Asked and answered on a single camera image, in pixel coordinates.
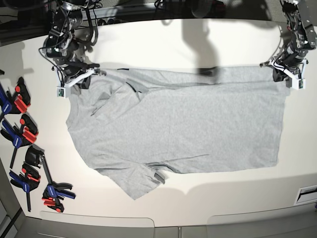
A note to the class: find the top blue red bar clamp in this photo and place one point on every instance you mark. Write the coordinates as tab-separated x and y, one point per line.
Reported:
17	103

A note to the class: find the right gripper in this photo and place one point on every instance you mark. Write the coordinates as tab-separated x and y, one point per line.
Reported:
78	72

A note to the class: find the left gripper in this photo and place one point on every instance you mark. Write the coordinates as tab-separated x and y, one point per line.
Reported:
292	62

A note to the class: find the long black bar clamp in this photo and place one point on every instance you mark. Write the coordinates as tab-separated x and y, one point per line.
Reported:
54	192

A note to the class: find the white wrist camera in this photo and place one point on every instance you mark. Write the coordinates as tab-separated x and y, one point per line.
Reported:
298	84
62	92

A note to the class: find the grey T-shirt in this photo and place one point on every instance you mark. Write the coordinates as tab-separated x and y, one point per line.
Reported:
131	123

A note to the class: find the blue red bar clamp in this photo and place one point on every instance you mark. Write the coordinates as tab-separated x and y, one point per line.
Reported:
17	103
28	180
24	136

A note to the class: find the white slotted table plate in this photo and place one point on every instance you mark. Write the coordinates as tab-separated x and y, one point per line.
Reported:
306	195

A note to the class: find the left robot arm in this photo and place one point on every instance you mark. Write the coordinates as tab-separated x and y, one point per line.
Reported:
302	33

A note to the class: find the white power strip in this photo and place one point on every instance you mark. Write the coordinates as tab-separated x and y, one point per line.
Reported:
108	21

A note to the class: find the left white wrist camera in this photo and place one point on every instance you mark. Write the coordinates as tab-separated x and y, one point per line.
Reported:
298	84

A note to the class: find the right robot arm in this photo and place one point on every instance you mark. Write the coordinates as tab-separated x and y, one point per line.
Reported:
72	31

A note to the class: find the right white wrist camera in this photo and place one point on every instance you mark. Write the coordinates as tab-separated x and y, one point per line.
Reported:
62	92

